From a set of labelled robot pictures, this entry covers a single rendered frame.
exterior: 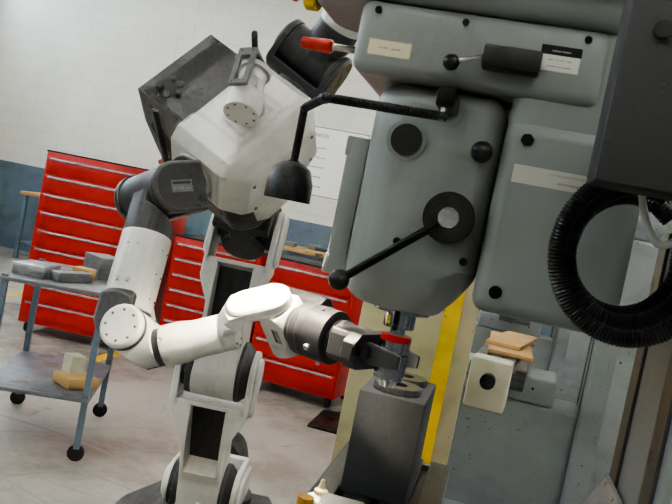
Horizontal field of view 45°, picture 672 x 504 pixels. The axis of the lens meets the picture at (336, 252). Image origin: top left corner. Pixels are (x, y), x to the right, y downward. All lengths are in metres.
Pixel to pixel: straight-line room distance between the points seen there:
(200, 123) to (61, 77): 10.54
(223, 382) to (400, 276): 0.84
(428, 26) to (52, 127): 11.04
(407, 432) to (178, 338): 0.43
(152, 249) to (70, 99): 10.54
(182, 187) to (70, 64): 10.59
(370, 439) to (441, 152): 0.58
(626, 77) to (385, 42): 0.39
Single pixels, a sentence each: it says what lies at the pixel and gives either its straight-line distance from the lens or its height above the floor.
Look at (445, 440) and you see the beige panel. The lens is 3.02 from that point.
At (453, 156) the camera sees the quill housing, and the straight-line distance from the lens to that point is 1.12.
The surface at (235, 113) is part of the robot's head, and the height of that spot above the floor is 1.57.
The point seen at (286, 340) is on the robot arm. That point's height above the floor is 1.21.
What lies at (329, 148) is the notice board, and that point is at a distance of 10.52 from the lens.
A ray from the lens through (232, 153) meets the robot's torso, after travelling 1.53.
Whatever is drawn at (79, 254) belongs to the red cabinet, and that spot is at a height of 0.70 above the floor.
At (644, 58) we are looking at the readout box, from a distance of 0.87.
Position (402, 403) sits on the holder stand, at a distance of 1.45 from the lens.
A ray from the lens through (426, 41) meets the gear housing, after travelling 1.13.
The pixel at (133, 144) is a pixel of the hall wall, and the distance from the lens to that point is 11.43.
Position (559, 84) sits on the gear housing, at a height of 1.65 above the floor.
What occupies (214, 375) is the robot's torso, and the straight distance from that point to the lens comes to 1.89.
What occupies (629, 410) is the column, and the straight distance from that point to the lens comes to 1.35.
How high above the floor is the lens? 1.44
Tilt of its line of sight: 3 degrees down
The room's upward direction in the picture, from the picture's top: 11 degrees clockwise
